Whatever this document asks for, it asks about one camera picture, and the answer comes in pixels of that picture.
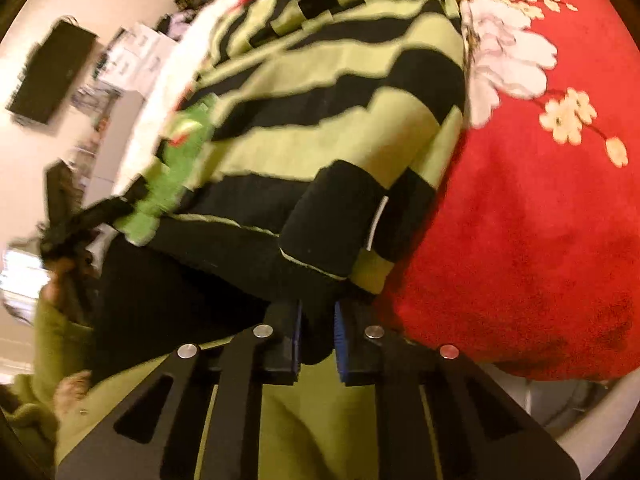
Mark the green black striped frog sweater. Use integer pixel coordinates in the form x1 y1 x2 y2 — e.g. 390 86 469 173
112 0 468 366

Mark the person's left forearm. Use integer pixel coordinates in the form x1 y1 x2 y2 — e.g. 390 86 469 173
10 297 98 443

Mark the white chair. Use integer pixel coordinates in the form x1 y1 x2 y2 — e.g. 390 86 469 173
85 90 148 193

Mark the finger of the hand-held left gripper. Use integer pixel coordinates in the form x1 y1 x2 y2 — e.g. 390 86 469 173
75 194 137 233

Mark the white rounded bed frame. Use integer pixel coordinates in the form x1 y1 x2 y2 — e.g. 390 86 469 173
477 360 640 463

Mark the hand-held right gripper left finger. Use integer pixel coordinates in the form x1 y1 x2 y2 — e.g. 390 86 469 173
55 299 304 480

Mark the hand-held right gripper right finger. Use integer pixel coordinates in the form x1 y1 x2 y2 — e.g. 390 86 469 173
333 300 582 480

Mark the person's left hand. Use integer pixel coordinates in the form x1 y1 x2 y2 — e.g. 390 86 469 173
42 255 98 323

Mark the person's green top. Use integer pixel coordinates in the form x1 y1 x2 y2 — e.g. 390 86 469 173
55 337 451 480

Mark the white chest of drawers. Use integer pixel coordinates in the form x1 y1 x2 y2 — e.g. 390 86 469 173
95 22 176 96

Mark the black television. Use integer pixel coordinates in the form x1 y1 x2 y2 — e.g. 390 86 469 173
5 19 98 125

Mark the red floral blanket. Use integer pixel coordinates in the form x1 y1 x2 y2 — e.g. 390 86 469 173
225 0 640 383

